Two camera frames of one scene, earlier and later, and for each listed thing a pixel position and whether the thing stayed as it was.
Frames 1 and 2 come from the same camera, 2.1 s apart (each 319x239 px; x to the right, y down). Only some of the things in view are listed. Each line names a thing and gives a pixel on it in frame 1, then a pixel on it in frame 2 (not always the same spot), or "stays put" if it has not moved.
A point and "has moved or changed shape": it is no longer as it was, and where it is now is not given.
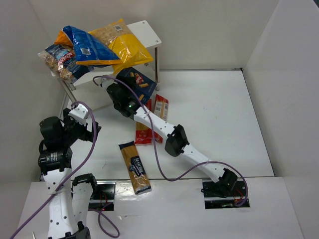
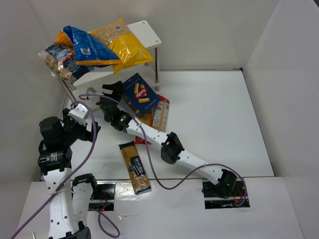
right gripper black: [115, 90] -> [107, 98]
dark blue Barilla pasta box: [143, 86] has moved or changed shape
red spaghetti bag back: [161, 107] stays put
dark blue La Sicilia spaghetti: [136, 170] stays put
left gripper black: [90, 128] stays put
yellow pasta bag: [123, 43] stays put
